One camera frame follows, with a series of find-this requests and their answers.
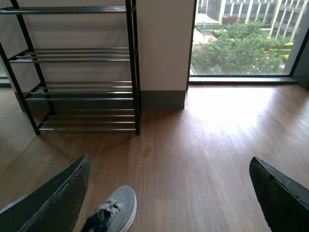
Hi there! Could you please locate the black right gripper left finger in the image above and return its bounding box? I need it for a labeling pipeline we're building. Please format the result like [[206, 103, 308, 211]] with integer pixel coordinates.
[[0, 154, 91, 232]]

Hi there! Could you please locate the grey sneaker white sole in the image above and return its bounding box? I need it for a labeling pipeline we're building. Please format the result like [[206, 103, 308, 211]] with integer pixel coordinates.
[[81, 185, 137, 232]]

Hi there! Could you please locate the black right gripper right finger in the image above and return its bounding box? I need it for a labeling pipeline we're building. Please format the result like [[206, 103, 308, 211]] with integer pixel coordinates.
[[249, 157, 309, 232]]

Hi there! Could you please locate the black metal shoe rack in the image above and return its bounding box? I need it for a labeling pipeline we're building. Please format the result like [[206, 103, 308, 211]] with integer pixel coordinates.
[[0, 0, 141, 135]]

